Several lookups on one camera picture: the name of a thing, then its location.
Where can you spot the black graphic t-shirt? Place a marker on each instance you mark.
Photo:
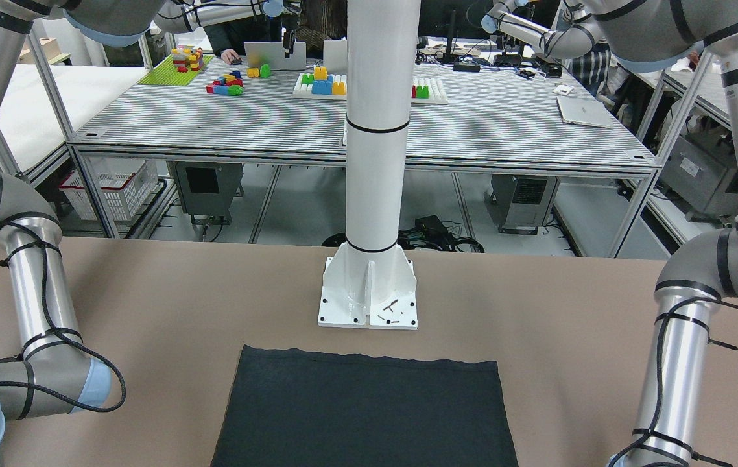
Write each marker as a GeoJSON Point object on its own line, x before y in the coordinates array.
{"type": "Point", "coordinates": [298, 408]}

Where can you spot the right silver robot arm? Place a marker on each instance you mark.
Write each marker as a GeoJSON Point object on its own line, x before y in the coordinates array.
{"type": "Point", "coordinates": [55, 372]}

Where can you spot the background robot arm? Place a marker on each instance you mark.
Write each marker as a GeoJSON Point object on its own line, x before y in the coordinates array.
{"type": "Point", "coordinates": [578, 39]}

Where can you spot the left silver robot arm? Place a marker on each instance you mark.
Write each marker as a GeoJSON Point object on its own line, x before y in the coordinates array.
{"type": "Point", "coordinates": [703, 272]}

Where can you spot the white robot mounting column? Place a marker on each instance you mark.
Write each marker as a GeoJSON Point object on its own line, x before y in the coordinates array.
{"type": "Point", "coordinates": [370, 282]}

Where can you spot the grey computer tower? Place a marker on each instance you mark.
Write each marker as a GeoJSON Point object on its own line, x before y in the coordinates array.
{"type": "Point", "coordinates": [207, 189]}
{"type": "Point", "coordinates": [522, 202]}

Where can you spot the white block tray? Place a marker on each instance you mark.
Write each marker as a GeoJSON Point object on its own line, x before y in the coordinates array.
{"type": "Point", "coordinates": [339, 87]}

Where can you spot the striped workbench table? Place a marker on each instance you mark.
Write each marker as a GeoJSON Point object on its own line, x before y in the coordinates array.
{"type": "Point", "coordinates": [494, 122]}

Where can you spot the pile of coloured bricks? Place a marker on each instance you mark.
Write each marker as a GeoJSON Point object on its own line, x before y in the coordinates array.
{"type": "Point", "coordinates": [230, 85]}

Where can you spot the open silver laptop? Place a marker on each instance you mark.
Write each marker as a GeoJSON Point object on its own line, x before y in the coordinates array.
{"type": "Point", "coordinates": [272, 54]}

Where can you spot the white plastic basket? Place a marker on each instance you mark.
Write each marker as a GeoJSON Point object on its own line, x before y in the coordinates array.
{"type": "Point", "coordinates": [125, 185]}

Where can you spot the silver closed laptop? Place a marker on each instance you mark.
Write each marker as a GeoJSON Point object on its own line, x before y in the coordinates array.
{"type": "Point", "coordinates": [588, 112]}

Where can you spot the green lego baseplate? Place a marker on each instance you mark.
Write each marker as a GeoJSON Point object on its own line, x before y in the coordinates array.
{"type": "Point", "coordinates": [167, 74]}

